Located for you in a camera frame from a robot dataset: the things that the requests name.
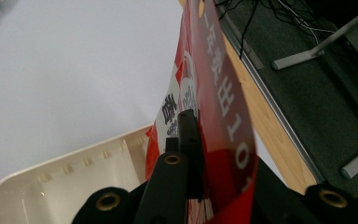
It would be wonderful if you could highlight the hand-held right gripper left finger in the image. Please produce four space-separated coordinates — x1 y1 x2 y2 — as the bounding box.
132 108 205 224

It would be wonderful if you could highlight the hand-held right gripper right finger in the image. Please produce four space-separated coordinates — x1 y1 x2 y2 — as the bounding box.
251 157 322 224

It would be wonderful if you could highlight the white plastic box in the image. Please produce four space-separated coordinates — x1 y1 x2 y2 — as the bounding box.
0 123 154 224

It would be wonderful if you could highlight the red snack packet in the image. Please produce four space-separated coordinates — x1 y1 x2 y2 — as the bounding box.
144 0 259 224

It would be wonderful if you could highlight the bundle of black cables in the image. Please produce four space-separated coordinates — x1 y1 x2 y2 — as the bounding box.
216 0 335 60

